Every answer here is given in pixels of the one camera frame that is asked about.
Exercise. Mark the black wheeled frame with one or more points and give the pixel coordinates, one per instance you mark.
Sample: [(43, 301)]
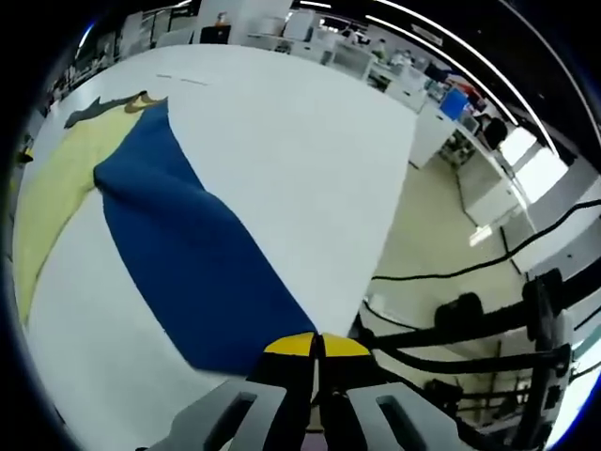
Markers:
[(460, 310)]

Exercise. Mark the yellow blue black garment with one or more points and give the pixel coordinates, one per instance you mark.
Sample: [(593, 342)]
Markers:
[(178, 211)]

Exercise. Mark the white strip template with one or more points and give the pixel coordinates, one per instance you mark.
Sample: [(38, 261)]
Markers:
[(193, 82)]

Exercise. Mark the white square pillar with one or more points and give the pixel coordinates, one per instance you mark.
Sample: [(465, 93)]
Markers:
[(263, 16)]

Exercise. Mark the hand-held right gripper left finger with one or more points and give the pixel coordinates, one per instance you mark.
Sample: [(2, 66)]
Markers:
[(282, 371)]

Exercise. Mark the white counter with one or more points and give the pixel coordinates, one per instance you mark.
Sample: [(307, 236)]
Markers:
[(488, 188)]

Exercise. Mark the black cabinet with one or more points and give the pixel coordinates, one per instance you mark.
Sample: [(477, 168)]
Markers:
[(216, 35)]

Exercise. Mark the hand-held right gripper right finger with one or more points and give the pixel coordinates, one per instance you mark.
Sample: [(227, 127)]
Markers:
[(347, 371)]

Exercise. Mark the orange item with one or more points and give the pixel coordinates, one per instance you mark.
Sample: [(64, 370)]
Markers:
[(223, 20)]

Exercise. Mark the white shelf cabinet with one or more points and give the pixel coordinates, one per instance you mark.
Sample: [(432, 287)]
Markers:
[(349, 58)]

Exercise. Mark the blue bin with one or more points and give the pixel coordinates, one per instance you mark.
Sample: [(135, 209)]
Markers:
[(454, 104)]

